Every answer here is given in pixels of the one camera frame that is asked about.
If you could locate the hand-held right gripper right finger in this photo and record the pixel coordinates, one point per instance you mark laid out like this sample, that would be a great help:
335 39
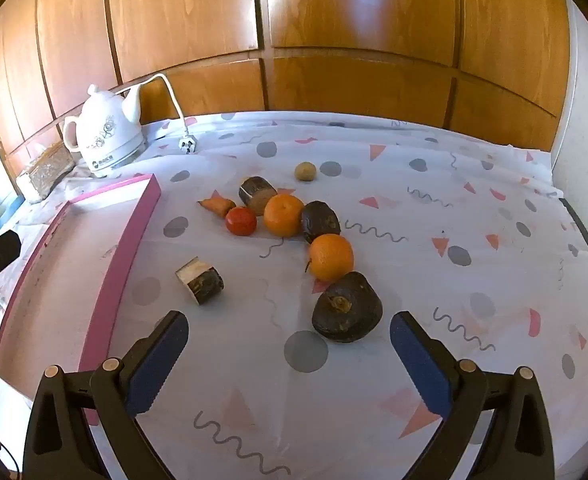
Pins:
421 360

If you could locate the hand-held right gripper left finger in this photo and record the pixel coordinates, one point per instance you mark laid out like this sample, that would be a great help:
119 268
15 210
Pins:
156 360

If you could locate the pink rimmed tray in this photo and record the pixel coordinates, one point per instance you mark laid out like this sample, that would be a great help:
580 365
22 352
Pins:
49 270

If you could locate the large dark avocado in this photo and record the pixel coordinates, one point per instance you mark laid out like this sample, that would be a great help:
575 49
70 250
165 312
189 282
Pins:
348 306

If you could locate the orange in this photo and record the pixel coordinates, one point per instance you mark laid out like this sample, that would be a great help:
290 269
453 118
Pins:
331 256
284 215

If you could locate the red tomato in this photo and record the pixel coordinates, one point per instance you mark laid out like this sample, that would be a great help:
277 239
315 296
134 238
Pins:
240 220

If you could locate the small dark round beet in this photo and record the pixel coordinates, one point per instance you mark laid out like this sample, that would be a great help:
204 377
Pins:
320 221

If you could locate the white patterned tablecloth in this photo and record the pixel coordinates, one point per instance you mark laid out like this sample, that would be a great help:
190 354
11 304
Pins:
423 270

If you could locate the woven tissue box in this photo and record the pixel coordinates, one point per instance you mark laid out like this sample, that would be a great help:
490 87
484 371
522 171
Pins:
46 172

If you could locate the white ceramic electric kettle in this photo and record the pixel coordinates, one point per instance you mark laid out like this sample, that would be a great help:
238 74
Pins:
106 135

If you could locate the carrot piece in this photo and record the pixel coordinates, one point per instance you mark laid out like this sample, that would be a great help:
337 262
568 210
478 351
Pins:
217 206

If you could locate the small brown potato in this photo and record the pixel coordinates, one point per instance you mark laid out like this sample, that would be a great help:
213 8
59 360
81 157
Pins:
305 171

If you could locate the wooden wardrobe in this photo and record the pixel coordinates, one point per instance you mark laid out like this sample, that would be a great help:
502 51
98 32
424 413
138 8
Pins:
324 35

